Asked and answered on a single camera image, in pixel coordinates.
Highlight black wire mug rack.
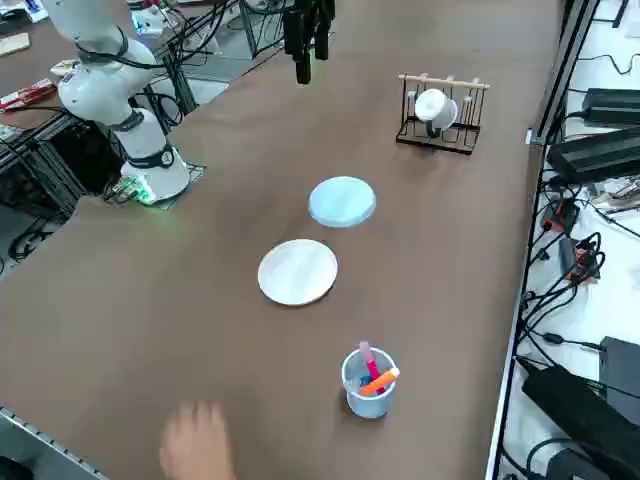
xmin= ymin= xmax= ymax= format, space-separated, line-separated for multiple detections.
xmin=395 ymin=73 xmax=491 ymax=157

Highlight blue plate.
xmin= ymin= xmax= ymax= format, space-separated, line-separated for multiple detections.
xmin=307 ymin=175 xmax=377 ymax=230

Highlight orange marker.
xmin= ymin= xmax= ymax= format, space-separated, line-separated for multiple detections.
xmin=359 ymin=367 xmax=401 ymax=397

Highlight pink marker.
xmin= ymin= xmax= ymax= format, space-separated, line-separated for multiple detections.
xmin=358 ymin=340 xmax=382 ymax=384

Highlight white mug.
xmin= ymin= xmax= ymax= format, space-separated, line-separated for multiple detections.
xmin=414 ymin=88 xmax=459 ymax=132

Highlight white plate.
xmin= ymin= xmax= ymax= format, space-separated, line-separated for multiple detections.
xmin=257 ymin=238 xmax=339 ymax=307

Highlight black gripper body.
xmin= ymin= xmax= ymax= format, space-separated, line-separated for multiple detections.
xmin=283 ymin=0 xmax=336 ymax=22

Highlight wooden board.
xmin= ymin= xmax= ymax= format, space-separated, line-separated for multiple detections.
xmin=0 ymin=33 xmax=32 ymax=56

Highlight long black power adapter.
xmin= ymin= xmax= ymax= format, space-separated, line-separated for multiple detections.
xmin=582 ymin=88 xmax=640 ymax=126

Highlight aluminium frame post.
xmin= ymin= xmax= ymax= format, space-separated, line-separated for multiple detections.
xmin=527 ymin=0 xmax=601 ymax=146

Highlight pale blue plastic cup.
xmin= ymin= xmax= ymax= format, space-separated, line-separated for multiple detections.
xmin=341 ymin=348 xmax=399 ymax=420

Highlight red and white packet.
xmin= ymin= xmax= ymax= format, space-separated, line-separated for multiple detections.
xmin=0 ymin=79 xmax=56 ymax=109

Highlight large black power brick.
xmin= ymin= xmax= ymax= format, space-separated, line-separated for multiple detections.
xmin=522 ymin=364 xmax=640 ymax=471

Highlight orange and black device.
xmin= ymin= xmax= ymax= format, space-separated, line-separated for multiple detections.
xmin=544 ymin=198 xmax=581 ymax=231
xmin=569 ymin=239 xmax=606 ymax=284

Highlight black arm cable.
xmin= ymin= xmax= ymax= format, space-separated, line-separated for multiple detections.
xmin=74 ymin=24 xmax=161 ymax=69

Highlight long black ribbed box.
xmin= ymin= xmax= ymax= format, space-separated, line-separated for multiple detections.
xmin=547 ymin=127 xmax=640 ymax=184

